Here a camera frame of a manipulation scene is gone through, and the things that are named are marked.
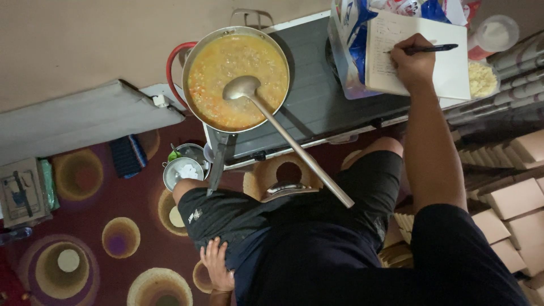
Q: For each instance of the person's left hand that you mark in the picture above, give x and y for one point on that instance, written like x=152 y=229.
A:
x=220 y=267

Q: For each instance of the person's right hand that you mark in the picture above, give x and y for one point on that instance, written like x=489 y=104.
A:
x=414 y=63

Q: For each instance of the person's right fingers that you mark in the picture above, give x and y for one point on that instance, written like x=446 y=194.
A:
x=397 y=55

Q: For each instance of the person's left fingers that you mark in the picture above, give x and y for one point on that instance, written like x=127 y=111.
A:
x=216 y=251

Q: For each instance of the black pen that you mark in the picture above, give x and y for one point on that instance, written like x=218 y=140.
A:
x=429 y=48

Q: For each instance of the blue white plastic bag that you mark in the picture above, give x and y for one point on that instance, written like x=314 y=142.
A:
x=352 y=46

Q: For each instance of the red white snack packet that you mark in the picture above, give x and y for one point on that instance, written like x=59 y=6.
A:
x=403 y=6

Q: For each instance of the white open notebook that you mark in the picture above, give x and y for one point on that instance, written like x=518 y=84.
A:
x=450 y=55

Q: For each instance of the person's black shorts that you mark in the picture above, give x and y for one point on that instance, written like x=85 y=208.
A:
x=272 y=221

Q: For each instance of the person's left knee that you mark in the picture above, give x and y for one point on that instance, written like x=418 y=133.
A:
x=183 y=187

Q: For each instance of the person's knee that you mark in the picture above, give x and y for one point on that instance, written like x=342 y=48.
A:
x=382 y=146
x=183 y=187

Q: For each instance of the small metal pot white contents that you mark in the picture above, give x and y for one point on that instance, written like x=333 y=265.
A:
x=183 y=172

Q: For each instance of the clear tub of yellow crumbs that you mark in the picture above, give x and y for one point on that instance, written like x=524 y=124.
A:
x=482 y=79

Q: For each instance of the grey white gas stove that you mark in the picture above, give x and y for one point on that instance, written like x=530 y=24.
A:
x=314 y=89

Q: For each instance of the person's right knee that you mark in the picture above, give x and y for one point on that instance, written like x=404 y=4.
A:
x=382 y=146

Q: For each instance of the silver metal lid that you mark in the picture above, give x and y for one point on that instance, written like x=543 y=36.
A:
x=287 y=189

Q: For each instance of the clear plastic jar red base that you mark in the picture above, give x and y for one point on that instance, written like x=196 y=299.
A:
x=495 y=36

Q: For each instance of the small empty metal pot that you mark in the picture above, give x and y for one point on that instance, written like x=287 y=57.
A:
x=195 y=152

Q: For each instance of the stack of grey corrugated trays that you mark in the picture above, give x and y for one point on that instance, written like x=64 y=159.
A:
x=510 y=85

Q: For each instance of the blue striped cloth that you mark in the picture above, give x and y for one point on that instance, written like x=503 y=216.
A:
x=127 y=156

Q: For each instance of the long silver metal ladle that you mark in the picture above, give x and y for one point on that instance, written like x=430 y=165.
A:
x=293 y=140

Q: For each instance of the white plastic clip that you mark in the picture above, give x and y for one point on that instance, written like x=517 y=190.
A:
x=160 y=101

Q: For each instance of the yellow orange soup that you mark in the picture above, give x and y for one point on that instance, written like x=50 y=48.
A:
x=231 y=55

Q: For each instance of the person's black shirt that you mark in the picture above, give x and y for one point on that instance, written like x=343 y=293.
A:
x=382 y=267

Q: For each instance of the green plastic packet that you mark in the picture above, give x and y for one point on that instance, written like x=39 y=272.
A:
x=49 y=182

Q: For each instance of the stack of tan cardboard boxes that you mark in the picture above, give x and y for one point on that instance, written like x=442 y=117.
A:
x=510 y=199

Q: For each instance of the clear plastic bottle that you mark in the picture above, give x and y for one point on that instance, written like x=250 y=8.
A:
x=15 y=236

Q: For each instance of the flat printed cardboard box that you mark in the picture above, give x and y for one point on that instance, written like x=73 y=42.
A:
x=21 y=193

